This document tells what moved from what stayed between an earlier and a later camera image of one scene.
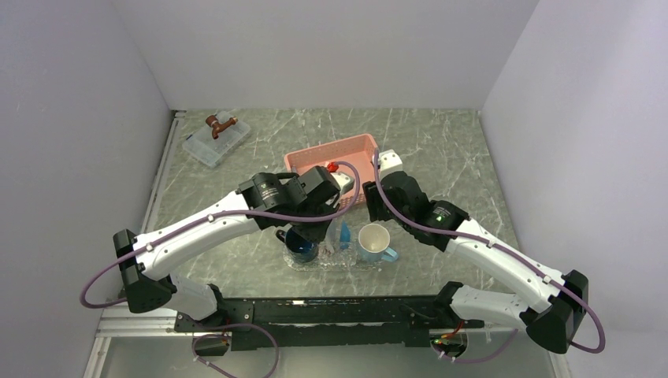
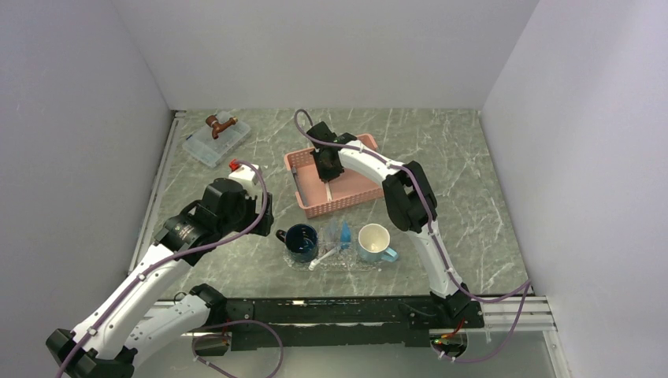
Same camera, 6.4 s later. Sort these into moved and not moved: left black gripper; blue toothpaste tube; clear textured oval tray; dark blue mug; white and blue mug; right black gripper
Moved: left black gripper; right black gripper
Not moved: white and blue mug; dark blue mug; blue toothpaste tube; clear textured oval tray
